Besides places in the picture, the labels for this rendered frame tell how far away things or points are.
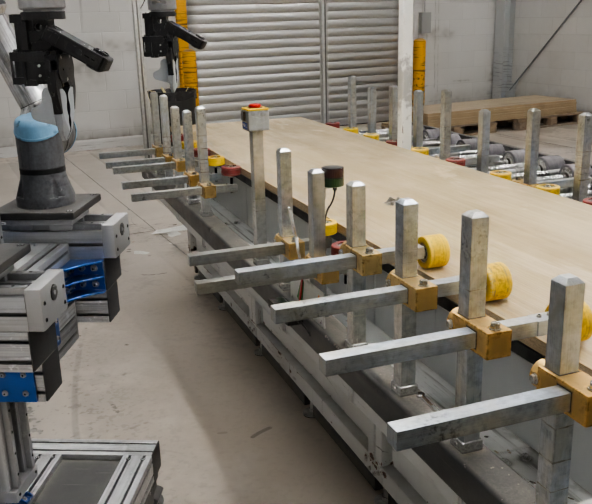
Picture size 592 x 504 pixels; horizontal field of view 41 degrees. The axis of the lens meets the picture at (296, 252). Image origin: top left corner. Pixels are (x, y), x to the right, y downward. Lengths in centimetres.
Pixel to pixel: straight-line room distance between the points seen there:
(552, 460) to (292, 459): 165
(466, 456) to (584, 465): 23
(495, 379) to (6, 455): 121
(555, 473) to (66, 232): 135
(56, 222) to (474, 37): 1043
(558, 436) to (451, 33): 1079
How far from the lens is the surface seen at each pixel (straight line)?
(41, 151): 212
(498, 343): 141
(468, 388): 151
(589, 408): 122
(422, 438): 112
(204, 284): 200
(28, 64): 140
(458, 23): 1199
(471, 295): 144
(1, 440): 214
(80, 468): 255
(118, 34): 986
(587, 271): 199
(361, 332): 195
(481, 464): 154
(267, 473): 280
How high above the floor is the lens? 150
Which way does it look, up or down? 17 degrees down
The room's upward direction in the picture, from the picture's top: 2 degrees counter-clockwise
